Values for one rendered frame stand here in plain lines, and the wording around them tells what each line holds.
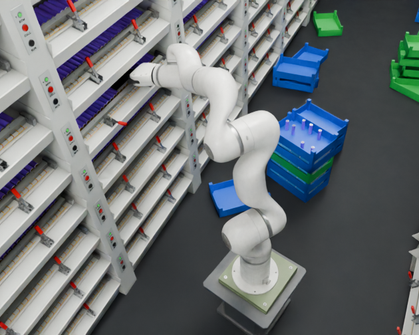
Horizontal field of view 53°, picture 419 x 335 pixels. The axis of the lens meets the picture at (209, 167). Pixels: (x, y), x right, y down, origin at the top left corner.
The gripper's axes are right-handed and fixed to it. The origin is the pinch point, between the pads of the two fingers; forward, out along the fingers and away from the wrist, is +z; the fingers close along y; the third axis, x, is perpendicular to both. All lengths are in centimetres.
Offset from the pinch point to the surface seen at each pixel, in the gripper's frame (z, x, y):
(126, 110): -4.7, 7.9, 12.4
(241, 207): -16, 97, -23
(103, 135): -5.7, 8.3, 27.7
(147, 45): -9.5, -9.0, -6.1
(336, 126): -48, 92, -95
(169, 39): -6.1, -2.7, -23.2
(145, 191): 13, 61, 9
